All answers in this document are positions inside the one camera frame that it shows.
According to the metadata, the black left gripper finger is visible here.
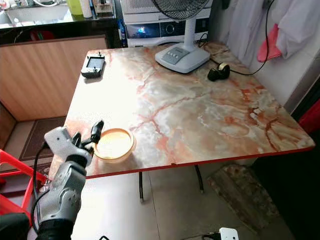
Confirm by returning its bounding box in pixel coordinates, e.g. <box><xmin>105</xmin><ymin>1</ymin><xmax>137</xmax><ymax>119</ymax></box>
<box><xmin>89</xmin><ymin>120</ymin><xmax>105</xmax><ymax>146</ymax></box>

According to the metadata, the orange plastic bowl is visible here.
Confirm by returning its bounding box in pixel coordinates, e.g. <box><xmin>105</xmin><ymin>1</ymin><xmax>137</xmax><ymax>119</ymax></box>
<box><xmin>93</xmin><ymin>127</ymin><xmax>136</xmax><ymax>163</ymax></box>

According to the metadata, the brown door mat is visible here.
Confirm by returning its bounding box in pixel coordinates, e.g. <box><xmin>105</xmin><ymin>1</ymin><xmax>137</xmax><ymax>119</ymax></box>
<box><xmin>20</xmin><ymin>116</ymin><xmax>67</xmax><ymax>161</ymax></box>

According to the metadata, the small grey digital scale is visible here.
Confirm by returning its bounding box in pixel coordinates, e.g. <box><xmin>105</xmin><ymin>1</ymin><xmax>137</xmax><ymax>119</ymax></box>
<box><xmin>81</xmin><ymin>51</ymin><xmax>106</xmax><ymax>79</ymax></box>

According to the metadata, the wooden cabinet panel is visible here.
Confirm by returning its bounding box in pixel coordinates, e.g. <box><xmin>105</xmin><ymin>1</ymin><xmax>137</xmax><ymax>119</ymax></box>
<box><xmin>0</xmin><ymin>35</ymin><xmax>109</xmax><ymax>148</ymax></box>

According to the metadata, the marble pattern folding table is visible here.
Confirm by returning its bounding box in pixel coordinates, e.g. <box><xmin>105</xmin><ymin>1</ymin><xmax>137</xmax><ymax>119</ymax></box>
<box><xmin>48</xmin><ymin>41</ymin><xmax>317</xmax><ymax>203</ymax></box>

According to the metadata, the red plastic stool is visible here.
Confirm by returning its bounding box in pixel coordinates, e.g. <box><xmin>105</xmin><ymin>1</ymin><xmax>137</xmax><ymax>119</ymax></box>
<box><xmin>0</xmin><ymin>148</ymin><xmax>44</xmax><ymax>222</ymax></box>

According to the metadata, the black robot leg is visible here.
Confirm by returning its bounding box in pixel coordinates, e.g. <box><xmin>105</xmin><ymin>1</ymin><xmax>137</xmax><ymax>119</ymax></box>
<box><xmin>0</xmin><ymin>212</ymin><xmax>32</xmax><ymax>240</ymax></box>

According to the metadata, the white washing machine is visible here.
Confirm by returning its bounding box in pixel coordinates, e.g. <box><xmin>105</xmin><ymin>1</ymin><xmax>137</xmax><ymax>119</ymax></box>
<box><xmin>119</xmin><ymin>0</ymin><xmax>212</xmax><ymax>48</ymax></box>

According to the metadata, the white fan with black grill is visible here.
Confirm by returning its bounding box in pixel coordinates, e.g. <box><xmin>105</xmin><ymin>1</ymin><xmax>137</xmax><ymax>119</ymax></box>
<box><xmin>151</xmin><ymin>0</ymin><xmax>214</xmax><ymax>75</ymax></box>

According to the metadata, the black counter top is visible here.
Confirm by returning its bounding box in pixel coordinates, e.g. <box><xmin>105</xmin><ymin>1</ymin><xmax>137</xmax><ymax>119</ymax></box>
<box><xmin>0</xmin><ymin>16</ymin><xmax>122</xmax><ymax>47</ymax></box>

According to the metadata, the white bottle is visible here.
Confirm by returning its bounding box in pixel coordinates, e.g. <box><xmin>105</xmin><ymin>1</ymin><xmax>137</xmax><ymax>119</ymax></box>
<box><xmin>79</xmin><ymin>0</ymin><xmax>94</xmax><ymax>19</ymax></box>

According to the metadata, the green bottle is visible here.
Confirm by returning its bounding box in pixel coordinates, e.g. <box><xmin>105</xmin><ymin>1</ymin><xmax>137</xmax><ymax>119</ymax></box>
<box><xmin>66</xmin><ymin>0</ymin><xmax>84</xmax><ymax>16</ymax></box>

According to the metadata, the white sink basin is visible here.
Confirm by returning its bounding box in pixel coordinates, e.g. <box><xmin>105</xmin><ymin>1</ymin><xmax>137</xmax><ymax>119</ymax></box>
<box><xmin>4</xmin><ymin>4</ymin><xmax>72</xmax><ymax>24</ymax></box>

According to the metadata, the pink red cloth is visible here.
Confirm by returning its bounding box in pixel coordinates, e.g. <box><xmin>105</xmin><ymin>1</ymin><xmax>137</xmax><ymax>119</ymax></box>
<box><xmin>257</xmin><ymin>23</ymin><xmax>284</xmax><ymax>63</ymax></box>

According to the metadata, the red plastic item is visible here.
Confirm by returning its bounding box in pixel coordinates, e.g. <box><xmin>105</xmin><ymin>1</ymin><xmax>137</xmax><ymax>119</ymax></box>
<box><xmin>297</xmin><ymin>97</ymin><xmax>320</xmax><ymax>134</ymax></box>

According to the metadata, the white hanging garment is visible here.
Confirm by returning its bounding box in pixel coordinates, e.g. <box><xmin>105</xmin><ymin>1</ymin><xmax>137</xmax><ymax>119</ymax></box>
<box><xmin>224</xmin><ymin>0</ymin><xmax>320</xmax><ymax>61</ymax></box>

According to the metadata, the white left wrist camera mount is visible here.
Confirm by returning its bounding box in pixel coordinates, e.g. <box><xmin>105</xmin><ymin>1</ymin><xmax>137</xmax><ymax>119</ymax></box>
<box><xmin>43</xmin><ymin>126</ymin><xmax>82</xmax><ymax>164</ymax></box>

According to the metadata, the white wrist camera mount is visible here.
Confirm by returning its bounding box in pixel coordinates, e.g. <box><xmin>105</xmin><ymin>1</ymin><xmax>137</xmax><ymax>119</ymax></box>
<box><xmin>217</xmin><ymin>227</ymin><xmax>240</xmax><ymax>240</ymax></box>
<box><xmin>43</xmin><ymin>126</ymin><xmax>82</xmax><ymax>164</ymax></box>

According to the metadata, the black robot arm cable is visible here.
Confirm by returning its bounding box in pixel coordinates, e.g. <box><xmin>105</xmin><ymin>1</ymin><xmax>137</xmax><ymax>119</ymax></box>
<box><xmin>29</xmin><ymin>143</ymin><xmax>52</xmax><ymax>237</ymax></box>

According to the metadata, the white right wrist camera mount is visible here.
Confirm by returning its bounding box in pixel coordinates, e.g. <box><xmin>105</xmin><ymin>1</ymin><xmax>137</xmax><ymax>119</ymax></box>
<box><xmin>217</xmin><ymin>227</ymin><xmax>240</xmax><ymax>240</ymax></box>

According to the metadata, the black power cable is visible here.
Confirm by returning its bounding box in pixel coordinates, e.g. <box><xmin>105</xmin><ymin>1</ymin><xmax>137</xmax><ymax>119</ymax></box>
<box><xmin>198</xmin><ymin>0</ymin><xmax>277</xmax><ymax>77</ymax></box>

